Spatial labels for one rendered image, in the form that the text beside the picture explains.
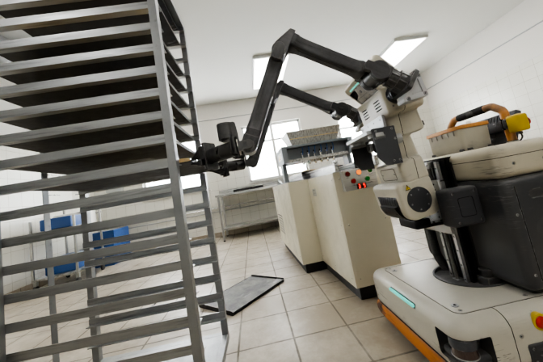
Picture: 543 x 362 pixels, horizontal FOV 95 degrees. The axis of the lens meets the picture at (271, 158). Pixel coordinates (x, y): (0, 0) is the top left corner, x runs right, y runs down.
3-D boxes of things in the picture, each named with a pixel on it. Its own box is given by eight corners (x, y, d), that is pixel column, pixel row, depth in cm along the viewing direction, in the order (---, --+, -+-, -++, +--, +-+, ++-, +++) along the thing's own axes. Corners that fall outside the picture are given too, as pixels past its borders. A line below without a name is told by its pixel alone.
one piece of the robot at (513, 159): (477, 268, 138) (437, 124, 148) (618, 317, 84) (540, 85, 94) (420, 280, 135) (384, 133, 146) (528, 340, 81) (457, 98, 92)
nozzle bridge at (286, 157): (282, 183, 265) (276, 153, 270) (345, 172, 275) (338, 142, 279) (287, 182, 233) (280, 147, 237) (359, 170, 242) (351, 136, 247)
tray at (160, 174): (212, 170, 131) (212, 168, 131) (192, 162, 91) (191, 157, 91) (94, 191, 126) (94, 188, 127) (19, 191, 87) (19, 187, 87)
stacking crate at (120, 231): (108, 239, 497) (107, 229, 500) (129, 235, 503) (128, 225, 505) (90, 246, 438) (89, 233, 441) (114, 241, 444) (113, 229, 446)
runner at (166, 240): (191, 238, 89) (190, 230, 89) (189, 240, 86) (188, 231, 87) (2, 275, 85) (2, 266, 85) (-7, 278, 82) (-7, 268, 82)
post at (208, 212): (229, 336, 124) (184, 26, 145) (229, 340, 121) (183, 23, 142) (224, 338, 124) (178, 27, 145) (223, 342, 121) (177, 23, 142)
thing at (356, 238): (324, 270, 226) (305, 173, 237) (359, 262, 230) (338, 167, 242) (359, 303, 157) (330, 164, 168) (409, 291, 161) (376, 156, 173)
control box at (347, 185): (343, 191, 167) (338, 171, 169) (376, 185, 170) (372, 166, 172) (345, 191, 163) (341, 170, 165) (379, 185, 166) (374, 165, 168)
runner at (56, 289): (195, 265, 88) (194, 256, 88) (192, 267, 85) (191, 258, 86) (3, 302, 83) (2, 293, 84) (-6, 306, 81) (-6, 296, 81)
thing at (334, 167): (285, 184, 362) (284, 179, 362) (288, 183, 362) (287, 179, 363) (335, 171, 164) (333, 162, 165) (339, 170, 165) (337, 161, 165)
